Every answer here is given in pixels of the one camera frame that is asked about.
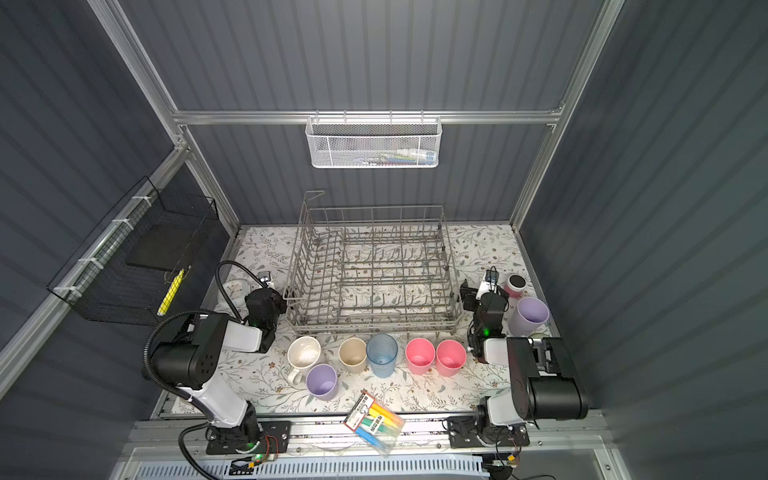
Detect grey wire dish rack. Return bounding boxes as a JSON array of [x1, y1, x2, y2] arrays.
[[283, 190, 461, 334]]

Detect floral table mat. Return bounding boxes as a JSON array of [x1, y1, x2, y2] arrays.
[[217, 224, 540, 415]]

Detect beige cup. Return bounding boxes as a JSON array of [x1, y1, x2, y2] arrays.
[[338, 337, 367, 374]]

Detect lilac cup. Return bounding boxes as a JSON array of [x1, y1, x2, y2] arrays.
[[508, 297, 550, 337]]

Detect yellow marker pen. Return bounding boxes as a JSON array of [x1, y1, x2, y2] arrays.
[[156, 269, 185, 317]]

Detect white ceramic mug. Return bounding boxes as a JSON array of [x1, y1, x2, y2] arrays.
[[286, 336, 324, 384]]

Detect highlighter marker pack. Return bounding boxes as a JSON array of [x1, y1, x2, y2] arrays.
[[343, 390, 405, 456]]

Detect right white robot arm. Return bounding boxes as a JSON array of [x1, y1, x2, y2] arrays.
[[447, 282, 590, 449]]

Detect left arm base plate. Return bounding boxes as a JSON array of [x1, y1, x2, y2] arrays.
[[205, 421, 292, 455]]

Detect black wire side basket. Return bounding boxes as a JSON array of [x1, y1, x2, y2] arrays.
[[47, 181, 220, 325]]

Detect pens in wall basket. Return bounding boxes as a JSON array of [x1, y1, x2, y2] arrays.
[[352, 148, 438, 167]]

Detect left black cable conduit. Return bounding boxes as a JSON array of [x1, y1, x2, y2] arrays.
[[141, 260, 266, 480]]

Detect pink cup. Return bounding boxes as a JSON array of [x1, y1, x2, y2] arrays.
[[435, 339, 467, 377], [405, 338, 436, 375]]

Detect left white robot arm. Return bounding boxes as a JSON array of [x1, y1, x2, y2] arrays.
[[142, 287, 287, 452]]

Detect purple cup front row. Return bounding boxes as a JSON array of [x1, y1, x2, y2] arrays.
[[306, 364, 338, 401]]

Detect white wire wall basket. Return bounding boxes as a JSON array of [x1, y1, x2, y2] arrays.
[[305, 116, 443, 169]]

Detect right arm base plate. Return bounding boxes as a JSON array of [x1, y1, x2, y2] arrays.
[[444, 415, 530, 449]]

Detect blue translucent cup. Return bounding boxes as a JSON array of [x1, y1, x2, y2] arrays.
[[366, 333, 399, 378]]

